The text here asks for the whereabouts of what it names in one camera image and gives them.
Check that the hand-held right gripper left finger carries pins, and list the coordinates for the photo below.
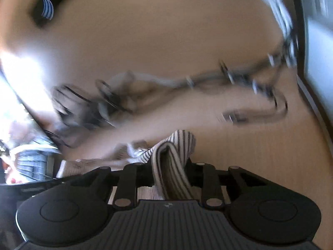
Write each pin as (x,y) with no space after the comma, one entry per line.
(127,179)

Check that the beige black-striped garment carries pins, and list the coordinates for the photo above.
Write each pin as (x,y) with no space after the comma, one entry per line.
(169,166)

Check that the blurred dark gridded object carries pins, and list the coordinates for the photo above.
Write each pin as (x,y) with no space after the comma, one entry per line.
(33,164)

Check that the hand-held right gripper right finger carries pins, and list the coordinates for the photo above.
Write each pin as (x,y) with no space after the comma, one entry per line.
(211,181)

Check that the blue striped blurred item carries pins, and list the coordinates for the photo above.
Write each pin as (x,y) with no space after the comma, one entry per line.
(46,7)

